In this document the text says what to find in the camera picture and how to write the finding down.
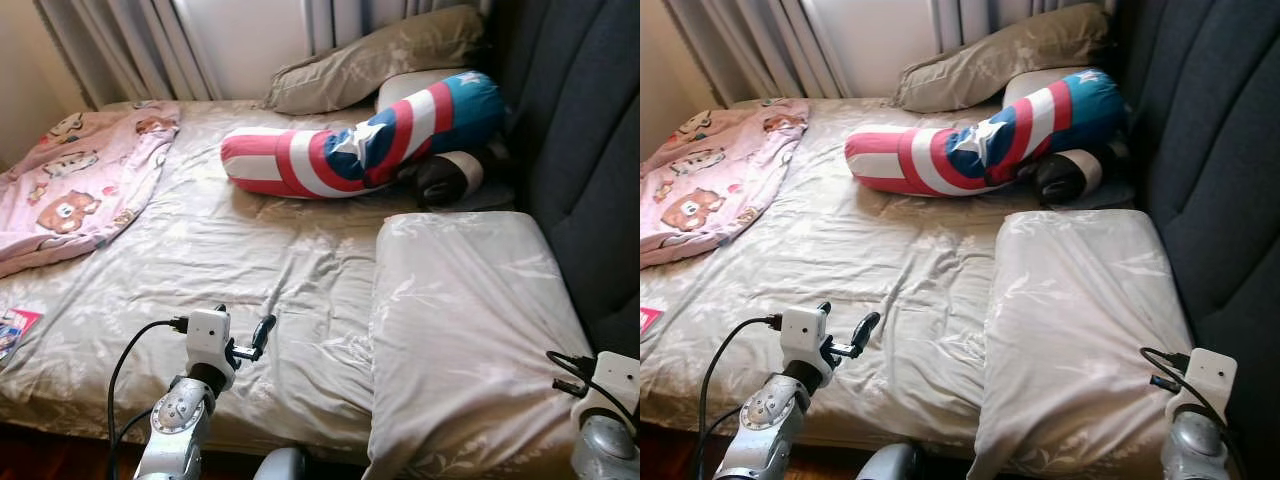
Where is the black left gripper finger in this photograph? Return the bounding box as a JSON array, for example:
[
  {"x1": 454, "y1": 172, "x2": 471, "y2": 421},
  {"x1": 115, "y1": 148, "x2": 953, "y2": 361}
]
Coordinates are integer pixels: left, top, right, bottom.
[
  {"x1": 250, "y1": 314, "x2": 278, "y2": 361},
  {"x1": 850, "y1": 311, "x2": 883, "y2": 358}
]

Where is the grey floral bed sheet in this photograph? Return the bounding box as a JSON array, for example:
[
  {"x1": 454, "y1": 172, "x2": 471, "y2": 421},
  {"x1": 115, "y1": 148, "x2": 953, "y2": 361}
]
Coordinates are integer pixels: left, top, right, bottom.
[
  {"x1": 0, "y1": 98, "x2": 546, "y2": 466},
  {"x1": 640, "y1": 96, "x2": 1171, "y2": 461}
]

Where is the red white blue star bolster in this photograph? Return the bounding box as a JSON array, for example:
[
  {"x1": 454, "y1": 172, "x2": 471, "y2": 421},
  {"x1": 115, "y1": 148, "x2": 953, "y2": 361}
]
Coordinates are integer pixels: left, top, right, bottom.
[
  {"x1": 845, "y1": 68, "x2": 1129, "y2": 197},
  {"x1": 220, "y1": 70, "x2": 506, "y2": 199}
]

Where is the pink cartoon blanket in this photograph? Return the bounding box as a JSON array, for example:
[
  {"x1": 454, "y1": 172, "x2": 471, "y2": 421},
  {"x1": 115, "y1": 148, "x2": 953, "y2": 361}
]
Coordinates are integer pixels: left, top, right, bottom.
[
  {"x1": 0, "y1": 100, "x2": 181, "y2": 279},
  {"x1": 640, "y1": 98, "x2": 811, "y2": 269}
]

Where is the black and beige roll cushion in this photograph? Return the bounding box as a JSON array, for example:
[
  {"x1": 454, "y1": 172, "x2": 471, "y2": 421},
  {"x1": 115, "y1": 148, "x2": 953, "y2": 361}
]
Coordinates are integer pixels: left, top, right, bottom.
[
  {"x1": 400, "y1": 148, "x2": 498, "y2": 209},
  {"x1": 1030, "y1": 147, "x2": 1123, "y2": 208}
]

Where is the white pillow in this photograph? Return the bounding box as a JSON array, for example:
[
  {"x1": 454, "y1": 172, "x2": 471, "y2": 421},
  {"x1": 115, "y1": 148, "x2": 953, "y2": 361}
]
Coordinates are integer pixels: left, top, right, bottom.
[
  {"x1": 1002, "y1": 66, "x2": 1096, "y2": 109},
  {"x1": 375, "y1": 68, "x2": 471, "y2": 113}
]

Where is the bright white window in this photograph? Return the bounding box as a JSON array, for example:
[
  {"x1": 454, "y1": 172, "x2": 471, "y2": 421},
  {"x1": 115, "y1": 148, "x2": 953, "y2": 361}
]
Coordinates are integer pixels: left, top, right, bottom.
[
  {"x1": 172, "y1": 0, "x2": 311, "y2": 101},
  {"x1": 800, "y1": 0, "x2": 941, "y2": 99}
]

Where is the olive pillow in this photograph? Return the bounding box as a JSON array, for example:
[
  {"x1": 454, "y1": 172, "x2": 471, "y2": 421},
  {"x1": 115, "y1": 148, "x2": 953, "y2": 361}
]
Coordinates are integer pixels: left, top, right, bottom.
[
  {"x1": 262, "y1": 5, "x2": 488, "y2": 116},
  {"x1": 893, "y1": 3, "x2": 1113, "y2": 113}
]

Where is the grey striped curtain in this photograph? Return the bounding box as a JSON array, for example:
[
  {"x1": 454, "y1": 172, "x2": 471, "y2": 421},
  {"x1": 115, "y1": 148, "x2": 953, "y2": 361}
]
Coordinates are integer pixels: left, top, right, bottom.
[
  {"x1": 35, "y1": 0, "x2": 221, "y2": 111},
  {"x1": 303, "y1": 0, "x2": 496, "y2": 56},
  {"x1": 665, "y1": 0, "x2": 851, "y2": 106},
  {"x1": 930, "y1": 0, "x2": 1116, "y2": 51}
]

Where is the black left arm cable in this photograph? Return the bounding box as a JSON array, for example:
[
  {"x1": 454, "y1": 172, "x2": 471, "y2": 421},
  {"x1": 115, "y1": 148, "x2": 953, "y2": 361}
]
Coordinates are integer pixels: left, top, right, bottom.
[
  {"x1": 695, "y1": 314, "x2": 783, "y2": 480},
  {"x1": 105, "y1": 318, "x2": 191, "y2": 480}
]

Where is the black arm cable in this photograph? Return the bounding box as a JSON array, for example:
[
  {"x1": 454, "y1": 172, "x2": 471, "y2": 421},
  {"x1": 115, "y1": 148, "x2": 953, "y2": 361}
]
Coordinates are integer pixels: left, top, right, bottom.
[
  {"x1": 695, "y1": 314, "x2": 783, "y2": 480},
  {"x1": 105, "y1": 318, "x2": 191, "y2": 480},
  {"x1": 545, "y1": 348, "x2": 641, "y2": 431},
  {"x1": 1140, "y1": 346, "x2": 1246, "y2": 471}
]

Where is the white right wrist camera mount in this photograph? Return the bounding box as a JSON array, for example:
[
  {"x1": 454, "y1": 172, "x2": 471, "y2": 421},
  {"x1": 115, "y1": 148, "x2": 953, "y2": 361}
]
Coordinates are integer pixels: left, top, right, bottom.
[
  {"x1": 1163, "y1": 347, "x2": 1239, "y2": 423},
  {"x1": 588, "y1": 350, "x2": 641, "y2": 426}
]

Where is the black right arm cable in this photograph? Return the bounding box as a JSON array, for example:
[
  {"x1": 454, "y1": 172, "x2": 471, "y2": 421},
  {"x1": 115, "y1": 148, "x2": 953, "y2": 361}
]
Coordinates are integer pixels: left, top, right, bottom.
[
  {"x1": 1140, "y1": 346, "x2": 1246, "y2": 471},
  {"x1": 545, "y1": 348, "x2": 641, "y2": 431}
]

